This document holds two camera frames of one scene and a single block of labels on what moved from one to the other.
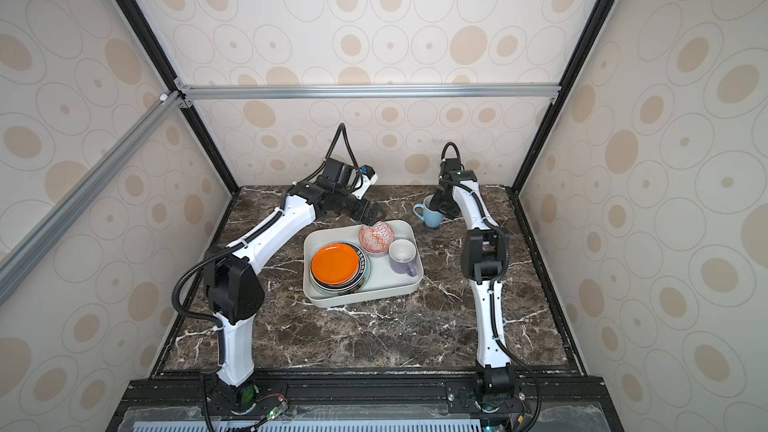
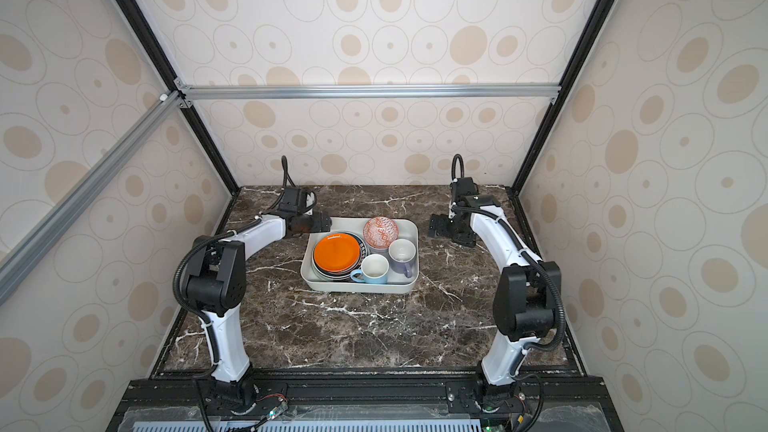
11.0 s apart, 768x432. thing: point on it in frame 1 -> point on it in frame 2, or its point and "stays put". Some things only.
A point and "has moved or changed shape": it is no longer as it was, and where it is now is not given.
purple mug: [402, 256] stays put
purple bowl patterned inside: [376, 237] stays put
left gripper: [362, 217] -> [317, 227]
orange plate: [335, 264] has moved or changed shape
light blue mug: [430, 216] -> [374, 270]
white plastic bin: [385, 283] has moved or changed shape
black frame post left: [140, 25] stays put
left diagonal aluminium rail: [17, 263] stays put
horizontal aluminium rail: [371, 91] stays put
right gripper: [455, 213] -> [443, 229]
